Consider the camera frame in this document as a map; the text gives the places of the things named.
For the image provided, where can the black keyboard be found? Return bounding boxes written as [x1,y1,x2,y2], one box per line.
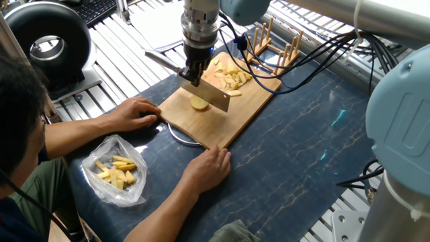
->
[64,0,120,29]

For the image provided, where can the person's left forearm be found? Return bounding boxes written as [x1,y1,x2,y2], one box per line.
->
[40,113,120,162]

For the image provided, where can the wooden pole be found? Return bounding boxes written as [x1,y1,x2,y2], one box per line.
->
[0,13,62,130]

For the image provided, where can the grey-green cloth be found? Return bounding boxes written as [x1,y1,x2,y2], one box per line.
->
[207,218,261,242]

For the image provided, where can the black cable with plug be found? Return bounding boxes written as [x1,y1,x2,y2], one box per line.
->
[336,160,385,197]

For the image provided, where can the bamboo cutting board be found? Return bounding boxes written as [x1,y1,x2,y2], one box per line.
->
[159,55,282,150]

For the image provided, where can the white sheet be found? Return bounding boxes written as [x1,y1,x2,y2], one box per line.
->
[130,0,189,54]

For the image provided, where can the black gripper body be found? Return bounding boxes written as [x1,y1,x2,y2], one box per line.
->
[181,34,217,71]

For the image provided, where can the wooden knife rack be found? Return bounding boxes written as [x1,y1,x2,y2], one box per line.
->
[245,19,303,76]

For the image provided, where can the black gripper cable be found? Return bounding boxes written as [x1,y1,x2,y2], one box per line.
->
[218,13,404,91]

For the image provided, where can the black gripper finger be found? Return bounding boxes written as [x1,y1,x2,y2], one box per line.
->
[177,62,198,87]
[195,65,208,84]

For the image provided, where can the black round ring lamp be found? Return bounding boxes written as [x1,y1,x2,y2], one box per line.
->
[0,2,101,102]

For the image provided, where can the person's right hand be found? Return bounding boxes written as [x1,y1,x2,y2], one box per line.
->
[176,147,232,196]

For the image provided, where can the person's left hand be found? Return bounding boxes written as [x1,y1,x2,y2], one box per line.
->
[107,97,163,131]

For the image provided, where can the plastic bag of potato sticks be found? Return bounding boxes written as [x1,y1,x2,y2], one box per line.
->
[81,134,147,206]

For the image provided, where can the olive trousers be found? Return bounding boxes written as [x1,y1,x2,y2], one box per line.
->
[0,158,91,242]

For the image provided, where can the steel cleaver knife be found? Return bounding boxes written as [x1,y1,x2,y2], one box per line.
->
[144,51,231,113]

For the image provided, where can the dark blue marble mat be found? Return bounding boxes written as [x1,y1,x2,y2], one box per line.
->
[64,40,390,242]

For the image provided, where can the person's right forearm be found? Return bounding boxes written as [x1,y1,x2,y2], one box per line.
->
[124,188,194,242]

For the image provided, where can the metal mounting plate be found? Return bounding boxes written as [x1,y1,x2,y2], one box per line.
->
[329,208,374,242]

